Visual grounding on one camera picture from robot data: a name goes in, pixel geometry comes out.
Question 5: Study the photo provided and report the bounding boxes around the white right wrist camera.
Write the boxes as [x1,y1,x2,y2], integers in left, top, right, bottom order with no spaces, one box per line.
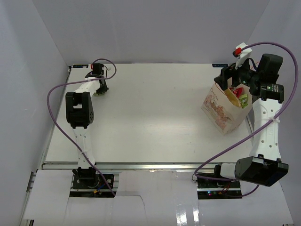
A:
[232,42,252,69]

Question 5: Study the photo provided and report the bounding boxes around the aluminium front rail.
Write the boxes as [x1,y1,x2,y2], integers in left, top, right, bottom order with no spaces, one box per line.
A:
[41,162,223,171]

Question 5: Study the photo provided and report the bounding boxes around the green snack packet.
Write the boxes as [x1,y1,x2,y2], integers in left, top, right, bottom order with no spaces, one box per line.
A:
[238,94,248,109]
[94,93,106,97]

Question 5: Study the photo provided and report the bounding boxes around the blue label corner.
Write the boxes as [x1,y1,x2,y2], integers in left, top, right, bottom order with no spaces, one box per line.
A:
[212,64,229,68]
[72,64,89,68]

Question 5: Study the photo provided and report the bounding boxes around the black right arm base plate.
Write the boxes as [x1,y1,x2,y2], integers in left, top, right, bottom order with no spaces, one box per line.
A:
[191,175,242,200]

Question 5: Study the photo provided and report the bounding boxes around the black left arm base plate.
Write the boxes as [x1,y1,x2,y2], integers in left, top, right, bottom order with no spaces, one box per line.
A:
[69,174,116,198]

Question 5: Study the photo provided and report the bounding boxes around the pink snack packet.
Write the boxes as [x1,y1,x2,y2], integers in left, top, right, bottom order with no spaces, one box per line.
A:
[230,87,243,98]

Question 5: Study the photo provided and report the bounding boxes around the blue label right corner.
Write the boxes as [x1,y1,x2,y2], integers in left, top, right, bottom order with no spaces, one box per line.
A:
[212,64,229,68]

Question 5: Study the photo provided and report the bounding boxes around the tan snack pouch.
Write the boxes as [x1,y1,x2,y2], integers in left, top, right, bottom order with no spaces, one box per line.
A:
[224,89,242,108]

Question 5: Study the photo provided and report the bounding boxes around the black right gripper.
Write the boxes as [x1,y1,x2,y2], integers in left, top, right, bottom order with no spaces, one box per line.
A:
[214,56,261,91]

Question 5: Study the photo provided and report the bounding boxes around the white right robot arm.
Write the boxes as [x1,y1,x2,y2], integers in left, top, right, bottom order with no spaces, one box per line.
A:
[212,54,289,188]

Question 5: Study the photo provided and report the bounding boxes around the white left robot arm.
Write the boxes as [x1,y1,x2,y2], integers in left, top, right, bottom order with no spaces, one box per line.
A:
[65,63,108,188]

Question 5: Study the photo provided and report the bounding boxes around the printed paper bag orange handles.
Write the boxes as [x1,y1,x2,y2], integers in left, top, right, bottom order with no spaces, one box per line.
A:
[201,79,252,135]

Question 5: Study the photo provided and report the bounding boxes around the blue label left corner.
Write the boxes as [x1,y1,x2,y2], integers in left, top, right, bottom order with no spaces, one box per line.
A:
[72,64,89,68]

